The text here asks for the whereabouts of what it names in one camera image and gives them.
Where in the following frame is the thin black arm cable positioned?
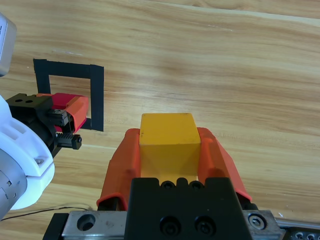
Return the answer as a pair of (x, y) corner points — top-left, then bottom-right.
(0, 203), (94, 222)

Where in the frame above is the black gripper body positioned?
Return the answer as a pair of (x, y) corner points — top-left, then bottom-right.
(5, 92), (83, 157)

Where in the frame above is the red wooden block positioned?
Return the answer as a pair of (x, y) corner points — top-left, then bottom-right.
(51, 92), (78, 133)

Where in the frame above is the yellow wooden block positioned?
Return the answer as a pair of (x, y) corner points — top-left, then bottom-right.
(138, 112), (202, 185)

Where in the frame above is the white wrist mount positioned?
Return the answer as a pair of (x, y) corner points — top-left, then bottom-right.
(0, 94), (56, 211)

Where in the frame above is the black tape square outline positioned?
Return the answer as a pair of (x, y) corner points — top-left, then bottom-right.
(33, 58), (105, 133)

